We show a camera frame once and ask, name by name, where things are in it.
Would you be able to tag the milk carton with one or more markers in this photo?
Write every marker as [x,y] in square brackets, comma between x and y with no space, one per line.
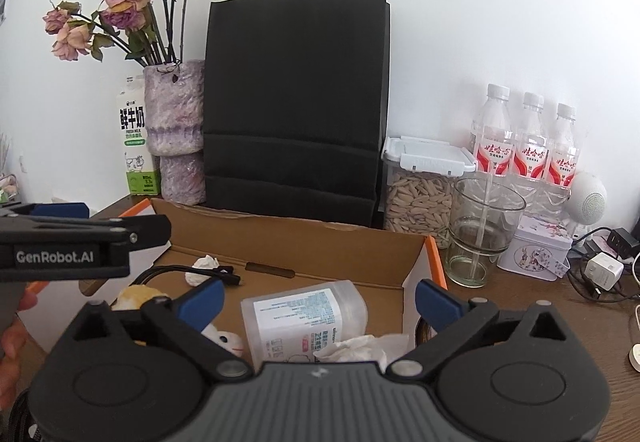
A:
[141,167]

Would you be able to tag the white round speaker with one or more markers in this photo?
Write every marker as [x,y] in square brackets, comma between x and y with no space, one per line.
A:
[588,198]

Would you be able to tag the water bottle left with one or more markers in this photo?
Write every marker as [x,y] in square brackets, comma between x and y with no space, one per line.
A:
[491,139]

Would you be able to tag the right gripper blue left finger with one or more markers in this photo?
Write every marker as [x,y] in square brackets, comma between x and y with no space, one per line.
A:
[201,305]

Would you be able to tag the clear plastic bottle white label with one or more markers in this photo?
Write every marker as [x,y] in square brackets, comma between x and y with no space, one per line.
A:
[291,326]

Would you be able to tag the red cardboard box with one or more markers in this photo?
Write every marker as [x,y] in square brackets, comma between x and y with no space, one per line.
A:
[271,255]

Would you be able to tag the dried pink roses bouquet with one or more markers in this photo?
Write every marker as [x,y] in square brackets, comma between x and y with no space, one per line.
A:
[148,32]

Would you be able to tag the white tissue ball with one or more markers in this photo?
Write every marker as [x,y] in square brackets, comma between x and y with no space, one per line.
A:
[201,269]

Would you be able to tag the white power adapter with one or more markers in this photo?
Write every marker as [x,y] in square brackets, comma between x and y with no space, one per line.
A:
[604,271]

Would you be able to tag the water bottle right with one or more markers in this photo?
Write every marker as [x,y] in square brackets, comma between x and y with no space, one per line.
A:
[562,160]

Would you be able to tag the white charging cable puck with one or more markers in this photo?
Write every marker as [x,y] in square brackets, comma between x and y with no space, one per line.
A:
[634,352]

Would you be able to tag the white tissue paper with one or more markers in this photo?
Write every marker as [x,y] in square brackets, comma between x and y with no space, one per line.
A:
[381,350]

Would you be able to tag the person left hand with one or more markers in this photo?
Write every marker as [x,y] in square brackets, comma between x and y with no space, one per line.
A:
[13,341]

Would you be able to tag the white floral tin box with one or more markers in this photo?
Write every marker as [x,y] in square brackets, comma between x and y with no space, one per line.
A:
[538,249]

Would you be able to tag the purple ceramic vase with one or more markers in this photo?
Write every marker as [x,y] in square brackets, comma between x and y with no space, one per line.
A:
[174,116]

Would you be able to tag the water bottle middle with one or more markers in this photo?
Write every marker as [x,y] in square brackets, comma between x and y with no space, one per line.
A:
[530,149]

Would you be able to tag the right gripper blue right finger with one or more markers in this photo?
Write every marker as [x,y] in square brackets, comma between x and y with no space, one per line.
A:
[437,307]

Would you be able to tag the seed container white lid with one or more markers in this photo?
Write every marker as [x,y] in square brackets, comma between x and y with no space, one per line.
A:
[420,176]

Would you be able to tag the clear glass cup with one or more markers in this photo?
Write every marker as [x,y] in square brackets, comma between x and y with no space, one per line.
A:
[484,216]

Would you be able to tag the water bottle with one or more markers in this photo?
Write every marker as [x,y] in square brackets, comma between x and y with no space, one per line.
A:
[562,160]
[491,139]
[530,149]

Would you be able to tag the black paper bag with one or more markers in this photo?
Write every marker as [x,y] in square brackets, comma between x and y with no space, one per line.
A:
[295,108]

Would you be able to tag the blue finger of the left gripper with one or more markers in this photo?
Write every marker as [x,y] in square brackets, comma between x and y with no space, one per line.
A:
[64,210]

